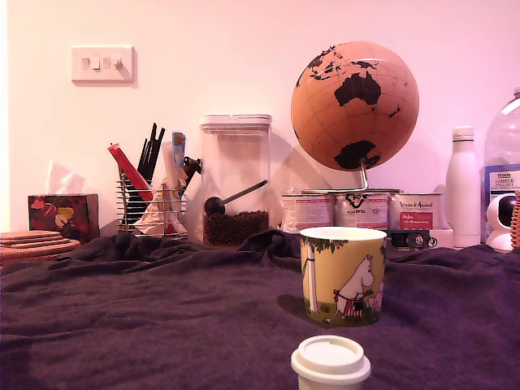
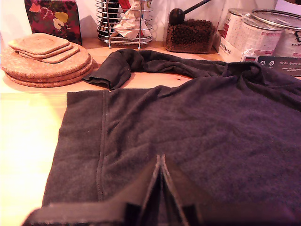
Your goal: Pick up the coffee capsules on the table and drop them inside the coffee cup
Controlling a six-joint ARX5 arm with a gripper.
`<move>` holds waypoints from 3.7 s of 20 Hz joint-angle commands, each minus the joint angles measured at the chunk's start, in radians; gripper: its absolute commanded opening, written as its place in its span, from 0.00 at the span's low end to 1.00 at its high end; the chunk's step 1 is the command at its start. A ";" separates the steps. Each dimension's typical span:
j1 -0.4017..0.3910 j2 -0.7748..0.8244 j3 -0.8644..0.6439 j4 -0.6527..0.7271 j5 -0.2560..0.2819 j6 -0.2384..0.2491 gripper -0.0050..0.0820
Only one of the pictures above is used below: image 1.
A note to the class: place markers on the white tissue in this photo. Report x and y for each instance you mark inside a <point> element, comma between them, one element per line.
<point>61,178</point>

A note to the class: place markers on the crumpled white paper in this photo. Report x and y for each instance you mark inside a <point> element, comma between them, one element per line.
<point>150,221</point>

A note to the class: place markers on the dark blue cloth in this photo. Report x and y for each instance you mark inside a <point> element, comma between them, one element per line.
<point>162,325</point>

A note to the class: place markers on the floral tissue box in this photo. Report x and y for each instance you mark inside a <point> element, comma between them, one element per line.
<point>81,219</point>

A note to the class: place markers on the small black box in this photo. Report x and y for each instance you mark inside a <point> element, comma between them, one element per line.
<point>402,239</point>

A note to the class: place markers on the white pot pink label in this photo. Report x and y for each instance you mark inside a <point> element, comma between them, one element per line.
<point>418,211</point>

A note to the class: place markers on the white paper sleeve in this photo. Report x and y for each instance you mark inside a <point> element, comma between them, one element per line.
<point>170,162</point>

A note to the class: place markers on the cork globe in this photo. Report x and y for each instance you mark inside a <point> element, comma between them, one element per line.
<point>353,130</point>

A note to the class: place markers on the red paper packet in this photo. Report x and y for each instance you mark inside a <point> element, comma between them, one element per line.
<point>130,170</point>

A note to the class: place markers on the small white round camera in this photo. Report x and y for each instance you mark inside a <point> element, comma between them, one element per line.
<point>495,239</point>

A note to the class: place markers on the blue orange packet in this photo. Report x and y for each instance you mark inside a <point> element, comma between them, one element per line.
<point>178,150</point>

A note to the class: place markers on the pink label tin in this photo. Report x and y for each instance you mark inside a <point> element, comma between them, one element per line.
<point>304,211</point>

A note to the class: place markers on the round cork trivet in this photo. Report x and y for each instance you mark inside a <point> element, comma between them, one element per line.
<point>40,252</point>

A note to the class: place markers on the white coffee capsule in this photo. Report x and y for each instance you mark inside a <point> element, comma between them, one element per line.
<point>329,361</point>

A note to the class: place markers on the metal globe stand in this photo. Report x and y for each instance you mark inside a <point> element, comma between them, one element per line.
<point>364,174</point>

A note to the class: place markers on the small white box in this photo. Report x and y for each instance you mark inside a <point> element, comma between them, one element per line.
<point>445,239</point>

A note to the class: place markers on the large clear water bottle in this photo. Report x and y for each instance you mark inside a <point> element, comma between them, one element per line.
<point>503,134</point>

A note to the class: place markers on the black coffee scoop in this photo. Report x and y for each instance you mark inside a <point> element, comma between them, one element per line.
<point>214,205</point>

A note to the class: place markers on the square cork coaster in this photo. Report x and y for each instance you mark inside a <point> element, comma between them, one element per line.
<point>28,234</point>
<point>40,242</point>

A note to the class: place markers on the wicker basket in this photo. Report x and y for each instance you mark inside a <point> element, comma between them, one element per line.
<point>516,227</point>

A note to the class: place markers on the yellow cartoon print mug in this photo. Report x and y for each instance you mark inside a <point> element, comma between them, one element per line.
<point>325,284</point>

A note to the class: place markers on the white metal bottle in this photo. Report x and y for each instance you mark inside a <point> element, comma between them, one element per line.
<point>463,187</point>

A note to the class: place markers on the black stick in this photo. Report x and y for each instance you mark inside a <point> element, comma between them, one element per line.
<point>152,142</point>
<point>143,154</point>
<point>159,142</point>

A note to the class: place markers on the clear jar with white lid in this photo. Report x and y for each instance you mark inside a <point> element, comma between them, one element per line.
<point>243,162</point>

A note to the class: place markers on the white wall light switch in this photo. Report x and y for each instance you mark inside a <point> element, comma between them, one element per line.
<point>101,75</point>

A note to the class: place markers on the coffee beans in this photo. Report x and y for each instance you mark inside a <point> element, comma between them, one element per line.
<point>235,227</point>

